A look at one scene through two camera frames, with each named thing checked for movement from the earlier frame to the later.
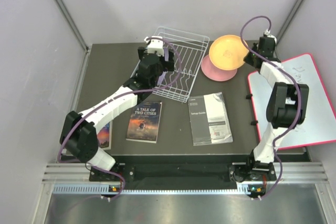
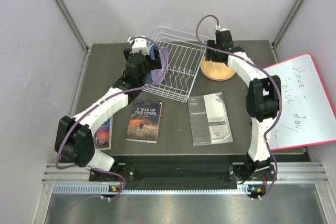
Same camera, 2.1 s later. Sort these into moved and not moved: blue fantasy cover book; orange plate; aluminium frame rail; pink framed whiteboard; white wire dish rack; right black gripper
Moved: orange plate; right black gripper
Not moved: pink framed whiteboard; blue fantasy cover book; aluminium frame rail; white wire dish rack
